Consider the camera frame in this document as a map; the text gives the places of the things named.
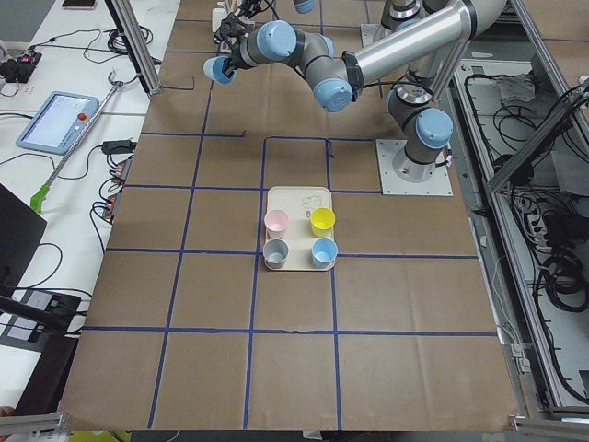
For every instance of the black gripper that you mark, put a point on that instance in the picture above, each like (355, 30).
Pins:
(232, 61)

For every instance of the light blue plastic cup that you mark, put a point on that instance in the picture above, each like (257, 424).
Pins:
(213, 67)

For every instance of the white plastic cup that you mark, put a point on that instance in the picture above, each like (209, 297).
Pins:
(218, 15)

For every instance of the pink plastic cup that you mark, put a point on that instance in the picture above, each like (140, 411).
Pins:
(276, 222)

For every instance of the yellow plastic cup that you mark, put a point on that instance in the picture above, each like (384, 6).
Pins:
(322, 222)

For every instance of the grey plastic cup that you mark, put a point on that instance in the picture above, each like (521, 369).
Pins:
(275, 253)

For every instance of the black power adapter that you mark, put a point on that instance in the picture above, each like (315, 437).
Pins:
(118, 147)

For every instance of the beige plastic tray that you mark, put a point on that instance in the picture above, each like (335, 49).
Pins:
(299, 202)

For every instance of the smartphone on table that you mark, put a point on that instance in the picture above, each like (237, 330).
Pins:
(79, 4)

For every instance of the blue teach pendant tablet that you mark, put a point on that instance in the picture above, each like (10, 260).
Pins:
(52, 129)

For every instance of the metal reacher grabber tool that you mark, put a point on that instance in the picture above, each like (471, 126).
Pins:
(36, 200)

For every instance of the black monitor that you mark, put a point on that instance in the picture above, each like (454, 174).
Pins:
(21, 232)

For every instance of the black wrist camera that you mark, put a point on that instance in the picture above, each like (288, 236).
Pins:
(231, 30)

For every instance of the white wire cup rack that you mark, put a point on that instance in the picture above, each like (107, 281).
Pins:
(243, 9)

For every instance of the aluminium frame post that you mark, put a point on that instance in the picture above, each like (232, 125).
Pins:
(127, 25)

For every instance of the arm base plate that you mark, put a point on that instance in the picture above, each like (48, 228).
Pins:
(399, 176)
(369, 33)

